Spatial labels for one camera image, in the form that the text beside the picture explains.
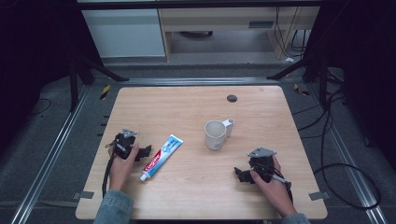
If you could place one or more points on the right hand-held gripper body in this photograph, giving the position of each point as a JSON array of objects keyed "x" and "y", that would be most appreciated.
[{"x": 263, "y": 163}]

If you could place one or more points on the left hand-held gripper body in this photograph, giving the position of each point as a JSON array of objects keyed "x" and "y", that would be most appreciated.
[{"x": 124, "y": 146}]

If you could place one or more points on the blue and white toothpaste tube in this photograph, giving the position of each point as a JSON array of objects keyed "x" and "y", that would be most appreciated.
[{"x": 162, "y": 157}]

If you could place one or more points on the white cup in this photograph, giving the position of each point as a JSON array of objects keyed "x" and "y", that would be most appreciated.
[{"x": 214, "y": 137}]

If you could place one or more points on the person's left hand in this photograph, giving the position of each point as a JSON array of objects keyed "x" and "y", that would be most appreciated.
[{"x": 120, "y": 171}]

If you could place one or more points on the person's right hand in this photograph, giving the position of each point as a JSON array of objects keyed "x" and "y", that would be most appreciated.
[{"x": 274, "y": 193}]

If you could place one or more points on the yellow and black floor tape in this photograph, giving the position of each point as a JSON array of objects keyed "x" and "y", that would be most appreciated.
[
  {"x": 105, "y": 92},
  {"x": 300, "y": 89}
]

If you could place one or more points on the grey tape piece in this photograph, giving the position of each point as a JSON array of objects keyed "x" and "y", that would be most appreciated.
[
  {"x": 84, "y": 195},
  {"x": 319, "y": 196}
]

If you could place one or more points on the dark round table grommet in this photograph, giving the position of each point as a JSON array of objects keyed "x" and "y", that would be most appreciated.
[{"x": 232, "y": 98}]

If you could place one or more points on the black metal stand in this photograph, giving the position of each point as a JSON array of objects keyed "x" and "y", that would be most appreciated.
[
  {"x": 322, "y": 77},
  {"x": 74, "y": 81}
]

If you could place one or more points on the small white floor object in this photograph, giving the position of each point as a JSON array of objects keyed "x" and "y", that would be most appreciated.
[{"x": 289, "y": 59}]

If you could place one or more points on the white cabinet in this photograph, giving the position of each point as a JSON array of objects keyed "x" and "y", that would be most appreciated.
[{"x": 124, "y": 32}]

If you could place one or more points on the metal floor rail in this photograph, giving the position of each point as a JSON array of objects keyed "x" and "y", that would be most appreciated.
[
  {"x": 348, "y": 155},
  {"x": 46, "y": 161},
  {"x": 199, "y": 81}
]

